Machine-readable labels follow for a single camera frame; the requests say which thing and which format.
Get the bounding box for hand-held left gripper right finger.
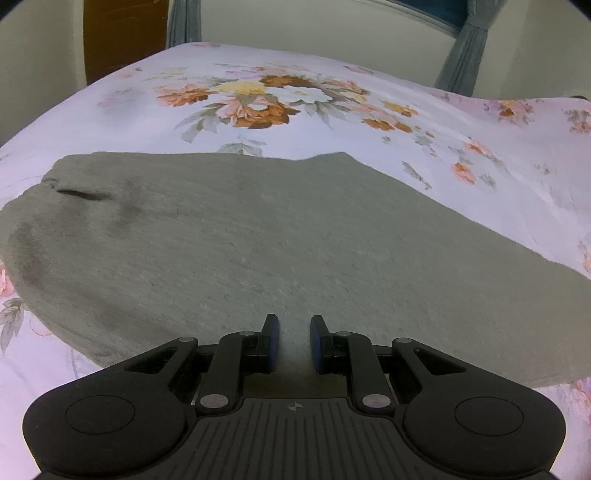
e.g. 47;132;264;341
308;315;468;414

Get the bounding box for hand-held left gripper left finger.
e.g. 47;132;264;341
121;314;281;415

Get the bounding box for grey pants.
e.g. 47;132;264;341
0;151;591;389

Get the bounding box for floral pink bed sheet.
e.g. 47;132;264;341
0;41;591;480

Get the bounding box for grey curtain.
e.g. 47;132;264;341
434;0;498;96
165;0;203;49

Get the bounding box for brown wooden door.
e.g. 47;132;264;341
83;0;170;86

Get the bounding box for window with white frame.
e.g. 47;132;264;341
387;0;468;34

